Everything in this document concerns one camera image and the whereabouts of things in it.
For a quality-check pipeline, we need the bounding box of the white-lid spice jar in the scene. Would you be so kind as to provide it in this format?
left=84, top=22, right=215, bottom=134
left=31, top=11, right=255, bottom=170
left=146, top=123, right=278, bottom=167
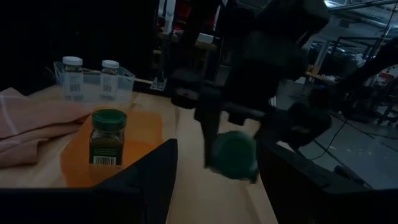
left=62, top=55, right=84, bottom=102
left=99, top=59, right=121, bottom=100

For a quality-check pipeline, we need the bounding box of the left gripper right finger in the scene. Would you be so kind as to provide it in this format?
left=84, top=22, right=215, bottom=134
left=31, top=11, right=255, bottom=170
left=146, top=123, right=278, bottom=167
left=259, top=142, right=398, bottom=224

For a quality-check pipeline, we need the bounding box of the black partition screen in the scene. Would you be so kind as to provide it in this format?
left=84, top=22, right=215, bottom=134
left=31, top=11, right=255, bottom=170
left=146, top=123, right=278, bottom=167
left=0, top=0, right=158, bottom=94

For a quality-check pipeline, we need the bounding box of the white building column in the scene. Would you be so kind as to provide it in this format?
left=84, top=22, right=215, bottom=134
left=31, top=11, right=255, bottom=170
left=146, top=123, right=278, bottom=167
left=312, top=39, right=332, bottom=68

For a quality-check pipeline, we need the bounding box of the clear plastic bin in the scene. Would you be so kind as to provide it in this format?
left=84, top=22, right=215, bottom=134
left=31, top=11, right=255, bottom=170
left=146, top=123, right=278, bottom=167
left=52, top=60, right=137, bottom=104

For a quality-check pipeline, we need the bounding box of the orange plastic bin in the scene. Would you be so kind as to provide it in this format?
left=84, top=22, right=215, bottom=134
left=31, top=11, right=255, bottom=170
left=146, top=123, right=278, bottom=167
left=60, top=107, right=165, bottom=188

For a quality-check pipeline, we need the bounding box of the green-lid spice jar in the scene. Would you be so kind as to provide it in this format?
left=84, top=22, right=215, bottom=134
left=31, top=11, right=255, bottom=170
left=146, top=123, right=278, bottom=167
left=88, top=108, right=128, bottom=167
left=207, top=130, right=261, bottom=184

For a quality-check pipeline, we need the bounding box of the background wooden desk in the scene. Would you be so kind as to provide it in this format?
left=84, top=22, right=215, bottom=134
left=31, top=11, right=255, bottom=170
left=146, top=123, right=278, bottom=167
left=306, top=63, right=340, bottom=86

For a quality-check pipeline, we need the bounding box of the red machine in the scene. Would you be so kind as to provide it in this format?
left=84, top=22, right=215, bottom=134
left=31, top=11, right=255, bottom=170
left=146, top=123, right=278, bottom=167
left=175, top=0, right=192, bottom=30

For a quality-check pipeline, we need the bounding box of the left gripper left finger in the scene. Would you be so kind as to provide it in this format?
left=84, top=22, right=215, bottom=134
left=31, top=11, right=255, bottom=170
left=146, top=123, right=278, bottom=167
left=0, top=138, right=179, bottom=224

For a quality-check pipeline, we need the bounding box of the black aluminium table frame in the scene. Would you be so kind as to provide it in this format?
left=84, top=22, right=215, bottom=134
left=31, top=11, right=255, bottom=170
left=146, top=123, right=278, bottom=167
left=132, top=76, right=175, bottom=98

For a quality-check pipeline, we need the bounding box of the pink folded cloth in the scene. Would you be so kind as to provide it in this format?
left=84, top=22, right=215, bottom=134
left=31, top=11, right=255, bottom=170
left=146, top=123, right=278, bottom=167
left=0, top=86, right=94, bottom=169

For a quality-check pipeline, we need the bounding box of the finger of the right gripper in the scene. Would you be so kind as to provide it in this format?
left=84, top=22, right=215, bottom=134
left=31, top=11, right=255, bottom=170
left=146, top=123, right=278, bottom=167
left=257, top=102, right=332, bottom=150
left=200, top=108, right=223, bottom=169

